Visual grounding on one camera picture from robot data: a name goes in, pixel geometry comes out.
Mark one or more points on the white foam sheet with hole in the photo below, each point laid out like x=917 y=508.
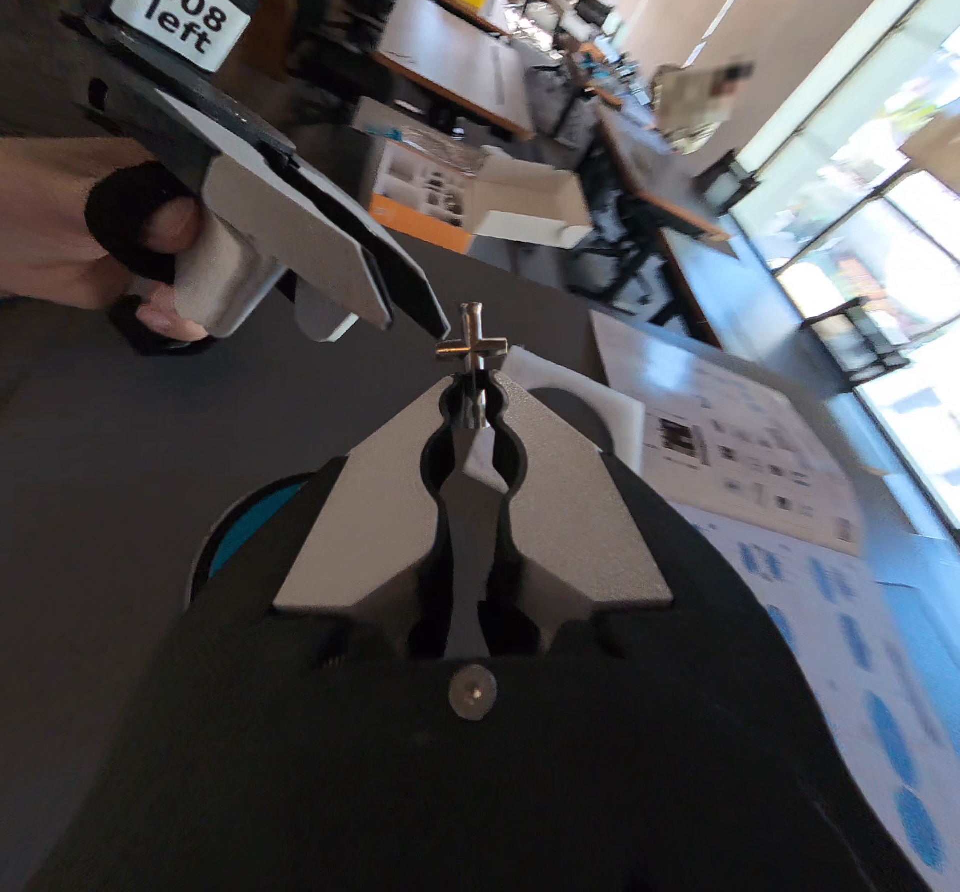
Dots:
x=615 y=412

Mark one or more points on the instruction sheet with circuit board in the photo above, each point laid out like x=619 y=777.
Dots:
x=750 y=412

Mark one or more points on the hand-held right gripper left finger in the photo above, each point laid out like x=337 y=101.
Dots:
x=360 y=532

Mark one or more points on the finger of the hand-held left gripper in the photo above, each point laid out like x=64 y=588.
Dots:
x=300 y=247
x=397 y=284

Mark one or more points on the orange and white kit box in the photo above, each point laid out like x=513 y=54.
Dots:
x=525 y=202

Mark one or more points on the blue disc with black rim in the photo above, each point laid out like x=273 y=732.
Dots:
x=255 y=524

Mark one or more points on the large window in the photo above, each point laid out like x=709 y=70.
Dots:
x=862 y=194

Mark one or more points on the instruction sheet with blue drawings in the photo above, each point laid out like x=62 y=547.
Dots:
x=862 y=644

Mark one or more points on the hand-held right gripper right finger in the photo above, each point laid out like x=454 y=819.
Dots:
x=585 y=532

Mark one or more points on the long office table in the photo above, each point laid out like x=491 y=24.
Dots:
x=465 y=59

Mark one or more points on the person's left hand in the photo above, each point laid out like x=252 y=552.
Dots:
x=45 y=232

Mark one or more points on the metal cross socket wrench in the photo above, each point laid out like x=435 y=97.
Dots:
x=472 y=344

